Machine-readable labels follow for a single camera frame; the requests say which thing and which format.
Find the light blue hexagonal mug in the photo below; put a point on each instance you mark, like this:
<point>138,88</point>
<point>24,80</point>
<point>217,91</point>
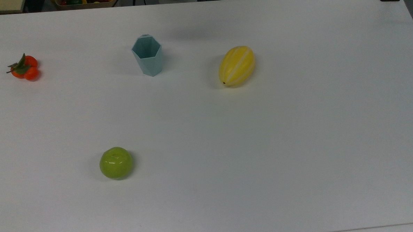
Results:
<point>150,64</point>

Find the yellow striped melon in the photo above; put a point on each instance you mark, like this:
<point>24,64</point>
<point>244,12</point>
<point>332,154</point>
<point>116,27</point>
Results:
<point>237,66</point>

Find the green apple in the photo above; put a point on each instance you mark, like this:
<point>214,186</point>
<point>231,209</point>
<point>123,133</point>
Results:
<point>116,163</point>

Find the box of toy fruit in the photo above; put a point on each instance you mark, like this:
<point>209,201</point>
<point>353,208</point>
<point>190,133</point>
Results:
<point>83,1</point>

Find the orange tangerine cluster with leaves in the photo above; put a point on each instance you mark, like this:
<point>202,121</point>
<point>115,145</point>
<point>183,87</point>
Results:
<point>26,69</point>

